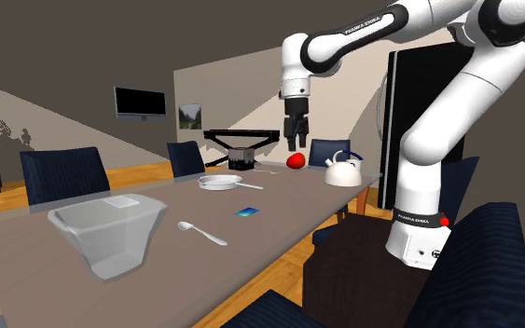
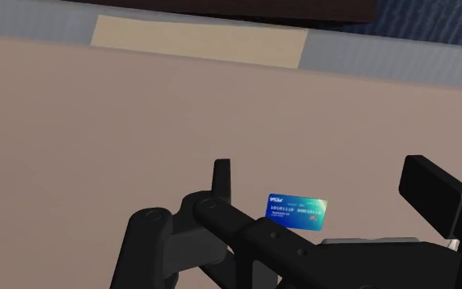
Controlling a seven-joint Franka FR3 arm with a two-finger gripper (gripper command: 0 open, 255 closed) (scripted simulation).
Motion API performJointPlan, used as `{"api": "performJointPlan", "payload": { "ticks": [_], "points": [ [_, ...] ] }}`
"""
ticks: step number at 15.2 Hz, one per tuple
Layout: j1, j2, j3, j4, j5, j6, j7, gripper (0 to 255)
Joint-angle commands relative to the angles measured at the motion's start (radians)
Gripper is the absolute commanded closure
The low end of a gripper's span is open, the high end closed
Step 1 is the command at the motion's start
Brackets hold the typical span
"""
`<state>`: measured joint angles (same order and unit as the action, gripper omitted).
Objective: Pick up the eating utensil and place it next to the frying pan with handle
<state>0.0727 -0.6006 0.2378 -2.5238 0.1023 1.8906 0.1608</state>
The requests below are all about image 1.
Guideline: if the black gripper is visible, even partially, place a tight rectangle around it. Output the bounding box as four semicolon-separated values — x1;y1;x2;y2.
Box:
283;97;311;153

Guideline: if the red apple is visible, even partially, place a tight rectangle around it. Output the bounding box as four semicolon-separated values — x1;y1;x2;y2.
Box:
285;152;307;172

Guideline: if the dark blue chair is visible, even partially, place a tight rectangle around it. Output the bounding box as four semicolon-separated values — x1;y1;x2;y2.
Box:
437;156;481;229
404;201;525;328
311;203;350;247
308;138;352;169
166;140;207;180
19;145;111;208
219;289;327;328

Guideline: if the black keyboard on cross stand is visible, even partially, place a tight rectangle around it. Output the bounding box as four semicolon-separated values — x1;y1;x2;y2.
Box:
202;129;282;168

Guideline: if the white frying pan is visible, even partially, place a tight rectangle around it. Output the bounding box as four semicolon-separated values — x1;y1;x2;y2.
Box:
197;173;265;192

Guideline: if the tall black cabinet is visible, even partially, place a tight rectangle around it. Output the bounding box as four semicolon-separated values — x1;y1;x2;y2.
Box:
377;42;476;211

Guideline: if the silver spoon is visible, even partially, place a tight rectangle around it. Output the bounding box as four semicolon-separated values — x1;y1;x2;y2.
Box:
177;220;228;247

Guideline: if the dark brown robot stand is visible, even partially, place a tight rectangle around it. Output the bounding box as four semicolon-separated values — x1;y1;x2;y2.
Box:
301;212;433;328

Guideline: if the grey dining table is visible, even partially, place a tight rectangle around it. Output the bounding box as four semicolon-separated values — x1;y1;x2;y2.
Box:
0;160;381;328

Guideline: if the clear plastic measuring jug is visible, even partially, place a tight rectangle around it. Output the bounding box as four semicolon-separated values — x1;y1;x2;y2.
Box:
47;193;170;280

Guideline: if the white kettle with blue handle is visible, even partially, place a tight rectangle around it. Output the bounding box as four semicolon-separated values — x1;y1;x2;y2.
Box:
324;149;365;188

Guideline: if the landscape wall picture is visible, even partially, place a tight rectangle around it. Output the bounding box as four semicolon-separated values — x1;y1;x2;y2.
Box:
178;102;203;131

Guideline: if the black wall television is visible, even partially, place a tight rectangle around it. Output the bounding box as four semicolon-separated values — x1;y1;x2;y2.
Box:
113;85;168;122

